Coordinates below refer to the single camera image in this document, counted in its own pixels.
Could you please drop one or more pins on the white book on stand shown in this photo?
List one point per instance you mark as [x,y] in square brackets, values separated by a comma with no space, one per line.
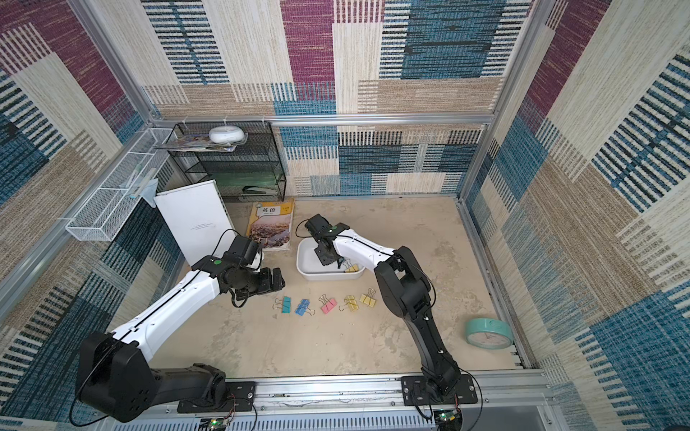
[197,218]

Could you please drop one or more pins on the white wire wall basket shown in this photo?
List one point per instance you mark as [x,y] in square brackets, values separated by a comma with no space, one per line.
[101,217]

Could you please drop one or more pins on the pink binder clip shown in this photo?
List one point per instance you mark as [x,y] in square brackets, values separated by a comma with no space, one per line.
[328,304]

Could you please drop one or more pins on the blue binder clip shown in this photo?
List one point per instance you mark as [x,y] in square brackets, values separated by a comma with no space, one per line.
[304,309]

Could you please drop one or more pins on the black mesh shelf rack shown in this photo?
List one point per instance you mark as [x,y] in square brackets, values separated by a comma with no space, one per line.
[257,163]

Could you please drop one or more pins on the white round device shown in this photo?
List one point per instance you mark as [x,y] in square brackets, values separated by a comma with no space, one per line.
[226,135]

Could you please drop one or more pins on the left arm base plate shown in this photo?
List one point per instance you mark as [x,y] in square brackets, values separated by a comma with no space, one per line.
[229,396]

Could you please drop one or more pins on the teal binder clip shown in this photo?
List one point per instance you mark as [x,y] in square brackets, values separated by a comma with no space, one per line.
[283,305]

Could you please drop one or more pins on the English textbook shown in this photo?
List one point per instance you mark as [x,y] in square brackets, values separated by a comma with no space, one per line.
[270,224]

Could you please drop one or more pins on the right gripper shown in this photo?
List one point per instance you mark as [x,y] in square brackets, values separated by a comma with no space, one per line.
[328,253]

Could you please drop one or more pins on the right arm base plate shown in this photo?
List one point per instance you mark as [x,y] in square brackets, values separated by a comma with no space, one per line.
[419,391]

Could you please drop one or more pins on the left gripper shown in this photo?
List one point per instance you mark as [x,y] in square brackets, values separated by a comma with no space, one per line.
[266,283]

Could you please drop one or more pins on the black stapler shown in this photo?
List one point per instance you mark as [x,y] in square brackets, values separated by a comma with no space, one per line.
[259,191]

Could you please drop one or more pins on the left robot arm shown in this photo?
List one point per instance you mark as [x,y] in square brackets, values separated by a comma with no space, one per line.
[114,375]

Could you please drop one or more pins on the teal tape roll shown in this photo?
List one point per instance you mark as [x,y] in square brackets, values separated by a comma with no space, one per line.
[488,333]

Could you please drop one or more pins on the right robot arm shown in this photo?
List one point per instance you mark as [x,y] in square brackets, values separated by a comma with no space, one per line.
[406,291]

